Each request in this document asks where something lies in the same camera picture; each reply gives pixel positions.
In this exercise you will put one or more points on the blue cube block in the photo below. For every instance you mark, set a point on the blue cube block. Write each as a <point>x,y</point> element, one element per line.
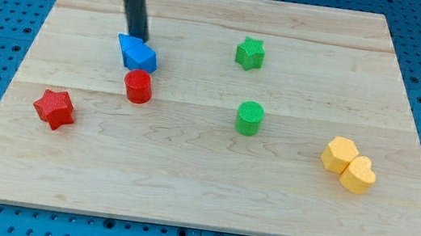
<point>140,57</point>

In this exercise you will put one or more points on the green cylinder block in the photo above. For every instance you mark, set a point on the green cylinder block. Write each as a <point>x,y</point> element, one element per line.
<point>249,118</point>

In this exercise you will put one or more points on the light wooden board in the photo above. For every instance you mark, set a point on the light wooden board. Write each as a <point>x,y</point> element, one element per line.
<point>178,159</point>

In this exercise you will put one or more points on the green star block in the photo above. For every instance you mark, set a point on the green star block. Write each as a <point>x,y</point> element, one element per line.
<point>250,54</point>

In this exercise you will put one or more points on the red cylinder block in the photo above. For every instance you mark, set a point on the red cylinder block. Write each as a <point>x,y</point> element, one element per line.
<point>138,86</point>

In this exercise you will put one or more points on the blue triangle block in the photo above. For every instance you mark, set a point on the blue triangle block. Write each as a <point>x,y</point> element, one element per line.
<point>126,43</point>

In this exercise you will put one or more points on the yellow hexagon block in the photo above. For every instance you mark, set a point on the yellow hexagon block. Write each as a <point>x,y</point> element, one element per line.
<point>339,152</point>

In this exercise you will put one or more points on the red star block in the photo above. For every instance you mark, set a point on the red star block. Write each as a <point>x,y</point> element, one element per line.
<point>55,108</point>

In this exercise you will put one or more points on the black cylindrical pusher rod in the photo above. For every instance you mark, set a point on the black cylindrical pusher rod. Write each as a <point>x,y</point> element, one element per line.
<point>136,17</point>

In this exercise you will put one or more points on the yellow heart block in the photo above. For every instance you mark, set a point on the yellow heart block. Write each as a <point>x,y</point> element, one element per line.
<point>358,177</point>

